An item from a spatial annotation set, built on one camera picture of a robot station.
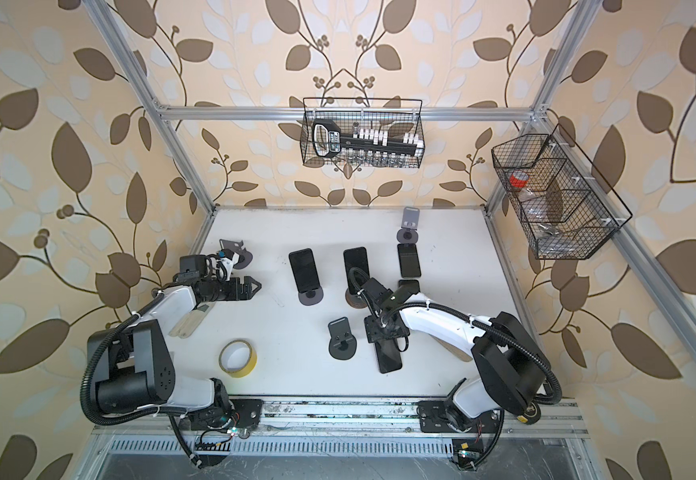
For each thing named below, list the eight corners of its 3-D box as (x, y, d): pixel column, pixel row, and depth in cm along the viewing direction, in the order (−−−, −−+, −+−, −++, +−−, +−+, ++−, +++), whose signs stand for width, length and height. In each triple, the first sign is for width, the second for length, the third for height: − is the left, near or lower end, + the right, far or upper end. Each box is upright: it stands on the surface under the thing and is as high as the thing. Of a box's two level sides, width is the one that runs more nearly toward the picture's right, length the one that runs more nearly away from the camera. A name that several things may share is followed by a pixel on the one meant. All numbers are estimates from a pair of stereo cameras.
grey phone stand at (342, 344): (330, 360, 85) (327, 346, 76) (332, 334, 90) (329, 317, 81) (356, 360, 85) (355, 346, 76) (356, 334, 90) (356, 317, 81)
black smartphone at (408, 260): (400, 277, 104) (401, 273, 102) (397, 247, 113) (398, 243, 111) (419, 277, 104) (420, 273, 102) (415, 247, 113) (415, 243, 111)
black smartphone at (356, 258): (348, 293, 99) (346, 263, 85) (345, 281, 102) (342, 249, 88) (367, 289, 100) (368, 258, 86) (364, 277, 103) (364, 245, 89)
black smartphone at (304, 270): (302, 301, 97) (292, 271, 83) (298, 283, 101) (288, 252, 87) (322, 295, 98) (316, 265, 84) (317, 278, 102) (311, 247, 88)
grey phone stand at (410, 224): (397, 243, 112) (400, 225, 104) (395, 225, 118) (397, 206, 110) (417, 243, 112) (422, 225, 104) (414, 225, 118) (418, 206, 110)
